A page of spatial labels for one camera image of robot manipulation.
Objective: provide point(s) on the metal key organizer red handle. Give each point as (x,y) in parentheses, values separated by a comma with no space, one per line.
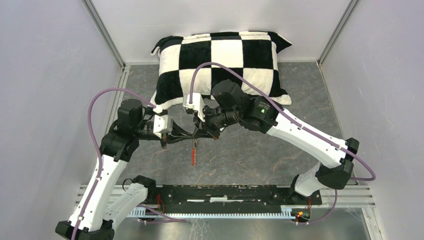
(193,151)

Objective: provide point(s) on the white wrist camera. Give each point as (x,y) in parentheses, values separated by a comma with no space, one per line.
(197,104)
(161,120)

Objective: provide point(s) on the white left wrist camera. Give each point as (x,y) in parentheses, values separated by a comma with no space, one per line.
(161,120)

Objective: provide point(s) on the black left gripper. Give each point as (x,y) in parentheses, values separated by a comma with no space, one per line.
(174,136)

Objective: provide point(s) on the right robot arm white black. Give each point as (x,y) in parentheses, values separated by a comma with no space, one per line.
(260,114)

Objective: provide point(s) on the white slotted cable duct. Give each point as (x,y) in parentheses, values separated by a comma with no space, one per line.
(283,213)

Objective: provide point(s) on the black white checkered pillow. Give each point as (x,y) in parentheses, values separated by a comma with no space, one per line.
(251,54)

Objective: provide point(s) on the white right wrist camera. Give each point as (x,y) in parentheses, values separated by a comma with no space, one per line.
(197,104)

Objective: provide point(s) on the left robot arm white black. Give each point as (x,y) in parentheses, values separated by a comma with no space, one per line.
(94,217)

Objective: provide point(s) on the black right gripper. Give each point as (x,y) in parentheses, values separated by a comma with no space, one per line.
(207,131)

